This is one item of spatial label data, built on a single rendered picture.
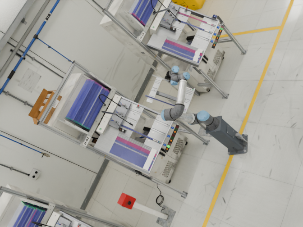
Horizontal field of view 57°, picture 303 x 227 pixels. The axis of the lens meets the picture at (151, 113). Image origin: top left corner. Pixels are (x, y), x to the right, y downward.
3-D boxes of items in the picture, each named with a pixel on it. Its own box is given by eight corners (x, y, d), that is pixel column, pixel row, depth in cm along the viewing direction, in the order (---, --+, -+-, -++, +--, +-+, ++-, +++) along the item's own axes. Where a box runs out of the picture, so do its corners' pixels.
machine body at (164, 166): (190, 140, 395) (162, 120, 359) (170, 186, 379) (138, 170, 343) (160, 133, 446) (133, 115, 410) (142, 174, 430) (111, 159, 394)
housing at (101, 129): (123, 100, 345) (121, 96, 331) (104, 135, 334) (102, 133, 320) (117, 97, 346) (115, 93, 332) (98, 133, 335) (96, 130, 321)
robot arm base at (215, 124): (219, 116, 305) (215, 112, 299) (218, 129, 298) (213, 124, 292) (208, 119, 315) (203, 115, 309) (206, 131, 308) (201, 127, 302)
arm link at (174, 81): (176, 81, 281) (177, 71, 284) (168, 84, 289) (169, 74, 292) (181, 83, 287) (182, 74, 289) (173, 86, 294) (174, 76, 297)
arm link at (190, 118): (204, 124, 304) (170, 119, 267) (192, 125, 315) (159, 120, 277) (203, 113, 307) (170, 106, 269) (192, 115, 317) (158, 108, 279)
